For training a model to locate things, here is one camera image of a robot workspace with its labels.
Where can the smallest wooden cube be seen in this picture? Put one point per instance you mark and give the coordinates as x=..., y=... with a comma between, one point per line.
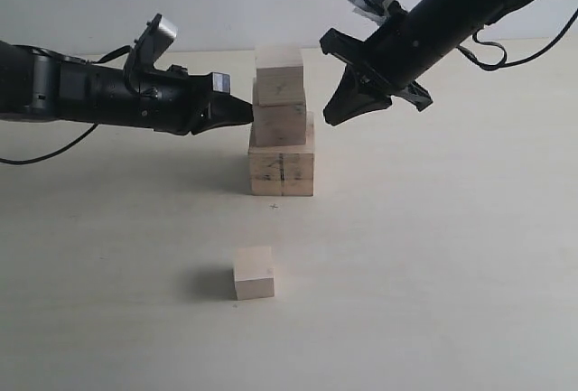
x=254, y=273

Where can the medium striped wooden cube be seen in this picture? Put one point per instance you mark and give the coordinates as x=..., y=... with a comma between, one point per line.
x=279, y=75

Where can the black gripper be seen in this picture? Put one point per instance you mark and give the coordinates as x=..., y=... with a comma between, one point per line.
x=367, y=83

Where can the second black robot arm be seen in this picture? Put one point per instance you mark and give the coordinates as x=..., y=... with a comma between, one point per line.
x=39, y=86

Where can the second largest wooden cube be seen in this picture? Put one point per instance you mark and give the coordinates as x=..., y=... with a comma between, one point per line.
x=282, y=125

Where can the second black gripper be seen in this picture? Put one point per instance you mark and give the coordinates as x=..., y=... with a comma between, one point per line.
x=178, y=103

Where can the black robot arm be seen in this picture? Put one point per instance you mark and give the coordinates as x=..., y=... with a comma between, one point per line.
x=406, y=44

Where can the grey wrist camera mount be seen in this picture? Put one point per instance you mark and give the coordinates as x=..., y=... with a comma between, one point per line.
x=158, y=36
x=377, y=11

